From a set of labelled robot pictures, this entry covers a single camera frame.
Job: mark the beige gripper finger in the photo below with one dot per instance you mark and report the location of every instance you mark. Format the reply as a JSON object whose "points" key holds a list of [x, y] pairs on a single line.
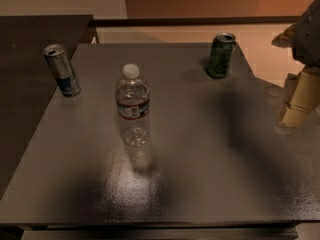
{"points": [[285, 38], [302, 96]]}

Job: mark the green soda can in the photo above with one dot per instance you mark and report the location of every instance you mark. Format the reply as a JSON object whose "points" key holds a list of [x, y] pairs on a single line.
{"points": [[222, 48]]}

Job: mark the clear plastic water bottle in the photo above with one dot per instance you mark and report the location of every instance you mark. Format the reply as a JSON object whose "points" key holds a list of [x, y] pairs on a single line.
{"points": [[132, 96]]}

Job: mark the silver blue energy drink can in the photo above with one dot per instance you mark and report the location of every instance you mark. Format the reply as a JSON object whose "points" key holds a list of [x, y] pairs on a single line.
{"points": [[57, 58]]}

